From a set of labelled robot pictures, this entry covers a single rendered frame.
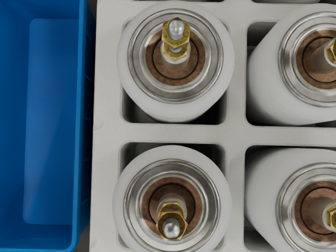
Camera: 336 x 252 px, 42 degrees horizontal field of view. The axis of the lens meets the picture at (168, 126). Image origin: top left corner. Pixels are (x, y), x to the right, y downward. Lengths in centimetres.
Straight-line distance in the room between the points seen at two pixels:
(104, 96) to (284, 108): 17
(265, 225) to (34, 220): 36
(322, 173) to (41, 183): 39
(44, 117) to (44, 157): 5
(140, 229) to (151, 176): 4
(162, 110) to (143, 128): 7
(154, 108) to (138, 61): 4
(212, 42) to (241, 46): 8
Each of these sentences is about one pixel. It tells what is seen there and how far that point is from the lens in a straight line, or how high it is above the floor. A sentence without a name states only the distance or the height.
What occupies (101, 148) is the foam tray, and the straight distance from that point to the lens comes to 42.
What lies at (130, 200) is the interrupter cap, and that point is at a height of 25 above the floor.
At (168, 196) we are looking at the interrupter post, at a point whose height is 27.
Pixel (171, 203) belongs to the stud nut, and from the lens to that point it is 31.
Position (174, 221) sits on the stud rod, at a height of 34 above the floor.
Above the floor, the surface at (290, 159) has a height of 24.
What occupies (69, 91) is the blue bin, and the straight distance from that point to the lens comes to 61.
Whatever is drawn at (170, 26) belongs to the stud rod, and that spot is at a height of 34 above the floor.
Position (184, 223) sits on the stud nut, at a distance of 27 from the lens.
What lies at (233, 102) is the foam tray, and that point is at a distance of 42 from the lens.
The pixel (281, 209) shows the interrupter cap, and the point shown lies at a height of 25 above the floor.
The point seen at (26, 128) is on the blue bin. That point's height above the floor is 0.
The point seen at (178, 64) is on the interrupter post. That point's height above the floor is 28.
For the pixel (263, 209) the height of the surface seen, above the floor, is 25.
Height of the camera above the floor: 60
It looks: 88 degrees down
